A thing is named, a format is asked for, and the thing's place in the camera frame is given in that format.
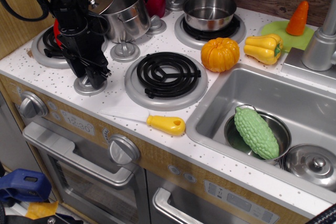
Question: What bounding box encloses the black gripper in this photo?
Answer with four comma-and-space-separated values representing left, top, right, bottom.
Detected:
59, 15, 111, 89

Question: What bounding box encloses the silver stove knob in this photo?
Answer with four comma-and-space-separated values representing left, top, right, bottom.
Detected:
110, 41, 140, 62
165, 0, 186, 12
73, 75, 107, 96
146, 15, 166, 35

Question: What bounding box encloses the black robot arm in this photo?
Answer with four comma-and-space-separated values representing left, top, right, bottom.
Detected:
1, 0, 110, 90

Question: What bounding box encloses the silver back stove knob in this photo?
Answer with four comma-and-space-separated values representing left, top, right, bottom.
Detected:
165, 0, 186, 12

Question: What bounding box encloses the black left coil burner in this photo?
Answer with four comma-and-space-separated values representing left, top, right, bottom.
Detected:
43, 26, 64, 58

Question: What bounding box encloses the black coil burner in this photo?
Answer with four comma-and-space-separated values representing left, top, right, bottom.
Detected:
136, 52, 202, 99
43, 26, 64, 58
182, 15, 241, 41

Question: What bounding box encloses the red toy under gripper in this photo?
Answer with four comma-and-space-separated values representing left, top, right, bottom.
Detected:
53, 19, 62, 48

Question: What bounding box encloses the tall steel pot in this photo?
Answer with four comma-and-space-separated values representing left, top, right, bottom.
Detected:
102, 0, 151, 43

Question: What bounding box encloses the black front coil burner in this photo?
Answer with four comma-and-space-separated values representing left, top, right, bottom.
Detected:
136, 52, 202, 99

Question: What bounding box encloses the silver left oven dial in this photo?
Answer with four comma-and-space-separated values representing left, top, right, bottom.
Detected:
19, 91, 48, 119

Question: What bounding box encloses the silver oven dial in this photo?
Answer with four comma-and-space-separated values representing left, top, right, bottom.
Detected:
108, 134, 140, 166
19, 91, 48, 119

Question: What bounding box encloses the silver right oven dial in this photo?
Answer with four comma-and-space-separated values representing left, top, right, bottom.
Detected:
108, 134, 140, 166

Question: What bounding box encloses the dark red toy vegetable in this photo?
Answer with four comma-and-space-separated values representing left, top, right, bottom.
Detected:
146, 0, 166, 18

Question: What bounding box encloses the black back coil burner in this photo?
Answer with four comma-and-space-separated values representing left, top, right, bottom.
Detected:
182, 15, 241, 41

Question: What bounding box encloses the orange toy pumpkin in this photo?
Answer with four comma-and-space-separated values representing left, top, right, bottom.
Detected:
201, 38, 240, 72

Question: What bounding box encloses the steel saucepan on burner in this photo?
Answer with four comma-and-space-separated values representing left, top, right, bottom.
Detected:
183, 0, 237, 31

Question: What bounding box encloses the blue clamp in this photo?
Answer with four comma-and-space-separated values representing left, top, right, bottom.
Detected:
1, 168, 52, 202

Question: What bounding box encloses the green toy bitter gourd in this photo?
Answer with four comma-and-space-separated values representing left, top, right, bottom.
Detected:
234, 106, 279, 160

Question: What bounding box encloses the yellow toy bell pepper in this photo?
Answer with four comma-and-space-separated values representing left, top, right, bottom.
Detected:
244, 34, 283, 65

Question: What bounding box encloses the small steel pot in sink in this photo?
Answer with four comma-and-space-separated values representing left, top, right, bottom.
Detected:
224, 104, 291, 165

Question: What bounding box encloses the orange toy carrot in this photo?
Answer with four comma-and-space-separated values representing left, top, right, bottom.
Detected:
286, 1, 309, 36

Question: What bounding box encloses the green round plate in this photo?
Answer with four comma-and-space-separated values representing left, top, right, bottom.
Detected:
260, 21, 314, 52

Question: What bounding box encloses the silver sink basin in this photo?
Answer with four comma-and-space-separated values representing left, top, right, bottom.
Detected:
186, 64, 335, 204

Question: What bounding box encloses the silver faucet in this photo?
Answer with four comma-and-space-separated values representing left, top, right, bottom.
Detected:
271, 0, 336, 72

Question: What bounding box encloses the steel lid in sink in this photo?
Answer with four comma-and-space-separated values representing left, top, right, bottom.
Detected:
280, 144, 335, 192

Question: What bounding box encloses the silver oven door handle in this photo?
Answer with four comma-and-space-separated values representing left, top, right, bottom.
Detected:
23, 122, 134, 190

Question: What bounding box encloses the black cable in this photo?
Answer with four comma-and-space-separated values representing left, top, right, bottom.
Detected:
0, 0, 50, 22

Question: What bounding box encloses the yellow handled toy knife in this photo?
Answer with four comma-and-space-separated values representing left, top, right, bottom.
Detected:
100, 106, 186, 136

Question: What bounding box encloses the silver dishwasher door handle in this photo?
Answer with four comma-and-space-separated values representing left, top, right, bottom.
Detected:
152, 187, 202, 224

